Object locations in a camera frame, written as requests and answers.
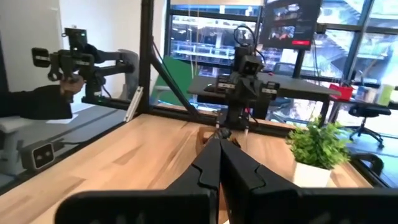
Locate monitor with red bar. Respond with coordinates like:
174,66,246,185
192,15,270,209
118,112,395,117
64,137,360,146
259,0,323,50

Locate wooden tea organiser box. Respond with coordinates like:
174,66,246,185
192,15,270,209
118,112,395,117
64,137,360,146
195,126,218,153

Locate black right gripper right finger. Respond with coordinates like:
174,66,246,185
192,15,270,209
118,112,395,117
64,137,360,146
220,138,301,224

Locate black office chair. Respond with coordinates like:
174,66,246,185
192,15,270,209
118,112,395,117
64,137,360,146
346,104,392,149

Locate red box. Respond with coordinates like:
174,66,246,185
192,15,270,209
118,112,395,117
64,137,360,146
328,83,354,101

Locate green plant in white pot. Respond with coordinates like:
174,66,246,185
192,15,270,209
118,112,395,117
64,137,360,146
285,114,352,187

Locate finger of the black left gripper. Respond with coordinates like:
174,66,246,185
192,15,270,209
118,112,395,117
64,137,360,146
245,102,261,129
225,102,239,128

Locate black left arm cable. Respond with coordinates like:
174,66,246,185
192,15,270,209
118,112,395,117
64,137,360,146
233,24,257,47

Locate window with dark frame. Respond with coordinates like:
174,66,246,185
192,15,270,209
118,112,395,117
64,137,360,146
167,0,398,134

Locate person's forearm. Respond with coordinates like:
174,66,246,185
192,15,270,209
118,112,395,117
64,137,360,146
0,84,74,121

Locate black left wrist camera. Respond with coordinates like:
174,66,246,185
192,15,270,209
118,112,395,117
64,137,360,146
233,46,264,78

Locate green panel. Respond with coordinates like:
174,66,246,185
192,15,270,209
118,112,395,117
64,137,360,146
154,55,200,106

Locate person's hand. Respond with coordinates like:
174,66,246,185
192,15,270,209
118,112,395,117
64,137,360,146
58,74,85,98

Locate green cup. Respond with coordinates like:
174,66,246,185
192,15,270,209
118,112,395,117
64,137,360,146
377,83,395,106

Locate grey table-level camera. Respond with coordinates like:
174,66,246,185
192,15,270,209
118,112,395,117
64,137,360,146
20,139,57,171

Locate silver light bar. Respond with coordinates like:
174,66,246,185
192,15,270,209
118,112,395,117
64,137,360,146
123,86,144,123

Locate black frame handle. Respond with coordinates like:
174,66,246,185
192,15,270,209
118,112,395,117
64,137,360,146
351,152,386,179

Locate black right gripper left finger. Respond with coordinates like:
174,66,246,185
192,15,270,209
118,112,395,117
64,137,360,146
167,138,222,192

